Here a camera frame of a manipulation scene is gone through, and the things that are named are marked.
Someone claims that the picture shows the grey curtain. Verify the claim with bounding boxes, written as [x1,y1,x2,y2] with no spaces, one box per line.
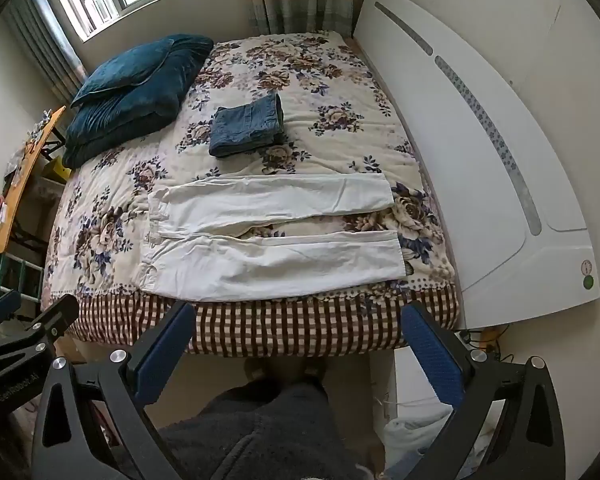
[2,0,89,107]

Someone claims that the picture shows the white cabinet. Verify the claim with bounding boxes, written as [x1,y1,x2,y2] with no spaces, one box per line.
[392,346,508,461]

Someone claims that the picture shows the white pants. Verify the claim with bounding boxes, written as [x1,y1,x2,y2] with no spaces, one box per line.
[139,174,406,303]

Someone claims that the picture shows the yellow box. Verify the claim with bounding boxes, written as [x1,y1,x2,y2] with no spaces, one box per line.
[42,157,74,181]

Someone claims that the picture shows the white headboard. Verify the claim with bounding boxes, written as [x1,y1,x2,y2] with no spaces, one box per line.
[352,0,599,329]

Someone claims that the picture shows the person's dark fleece legs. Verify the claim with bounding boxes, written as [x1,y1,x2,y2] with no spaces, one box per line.
[157,377,372,480]

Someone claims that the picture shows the white metal rack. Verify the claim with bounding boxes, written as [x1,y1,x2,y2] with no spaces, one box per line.
[0,251,44,307]

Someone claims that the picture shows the floral bed quilt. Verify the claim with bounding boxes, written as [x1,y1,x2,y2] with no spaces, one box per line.
[41,31,457,311]

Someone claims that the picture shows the white plastic bag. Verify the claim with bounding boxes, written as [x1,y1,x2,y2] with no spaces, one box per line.
[382,400,454,468]

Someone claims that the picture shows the teal velvet folded quilt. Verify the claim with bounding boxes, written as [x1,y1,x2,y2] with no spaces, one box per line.
[61,34,215,170]

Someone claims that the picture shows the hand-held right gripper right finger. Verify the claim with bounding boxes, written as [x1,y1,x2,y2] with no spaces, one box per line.
[382,301,567,480]

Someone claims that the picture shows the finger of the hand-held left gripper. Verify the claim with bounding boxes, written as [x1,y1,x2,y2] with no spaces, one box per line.
[0,289,23,331]
[11,294,80,361]

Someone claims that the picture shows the orange wooden folding table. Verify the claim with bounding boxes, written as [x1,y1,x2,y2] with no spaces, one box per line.
[0,105,69,257]

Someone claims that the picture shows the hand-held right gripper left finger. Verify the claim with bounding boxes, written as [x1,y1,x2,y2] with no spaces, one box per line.
[30,301,197,480]

